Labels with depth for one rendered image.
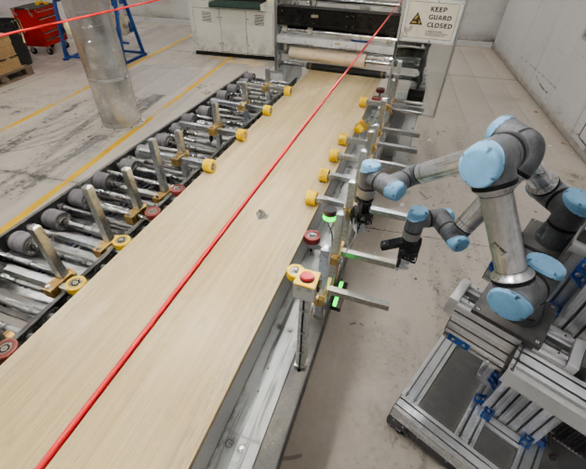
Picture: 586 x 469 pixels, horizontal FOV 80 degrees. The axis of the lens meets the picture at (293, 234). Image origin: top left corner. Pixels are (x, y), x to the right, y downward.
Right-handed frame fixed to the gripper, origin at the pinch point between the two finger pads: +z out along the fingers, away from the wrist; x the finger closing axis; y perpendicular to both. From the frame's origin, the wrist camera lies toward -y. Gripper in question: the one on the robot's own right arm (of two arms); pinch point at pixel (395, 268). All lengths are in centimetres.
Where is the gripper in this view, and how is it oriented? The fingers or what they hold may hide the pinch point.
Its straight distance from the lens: 174.1
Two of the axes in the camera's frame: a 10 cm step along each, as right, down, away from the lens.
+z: -0.2, 7.6, 6.5
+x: 3.3, -6.1, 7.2
